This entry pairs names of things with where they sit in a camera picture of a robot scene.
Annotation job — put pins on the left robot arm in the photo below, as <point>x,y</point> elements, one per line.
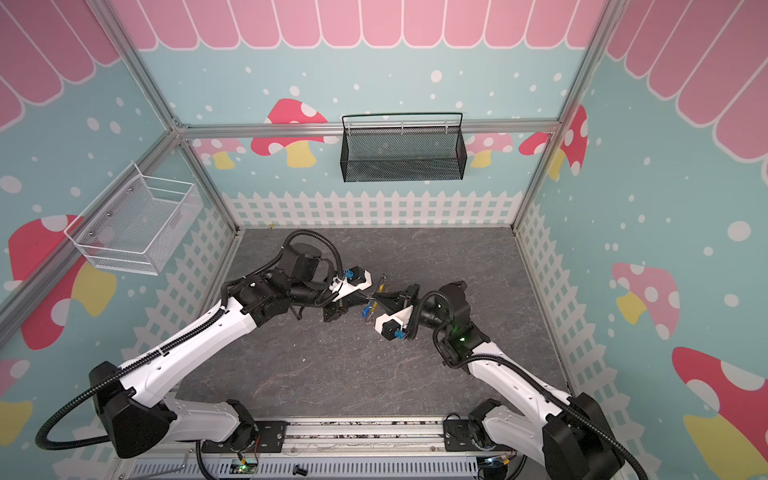
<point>133,401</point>

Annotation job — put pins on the white vented cable duct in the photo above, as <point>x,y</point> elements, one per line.
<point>345,468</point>

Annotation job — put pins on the white wire wall basket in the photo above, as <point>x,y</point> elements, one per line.
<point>136,224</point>

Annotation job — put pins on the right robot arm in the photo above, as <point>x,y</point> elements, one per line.
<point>568,435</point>

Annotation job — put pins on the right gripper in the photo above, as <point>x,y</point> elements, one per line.
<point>409,298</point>

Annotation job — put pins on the black mesh wall basket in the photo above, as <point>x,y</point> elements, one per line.
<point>403,147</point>

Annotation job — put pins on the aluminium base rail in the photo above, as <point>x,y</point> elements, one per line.
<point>360,435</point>

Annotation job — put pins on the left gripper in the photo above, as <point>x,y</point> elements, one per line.
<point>341,306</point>

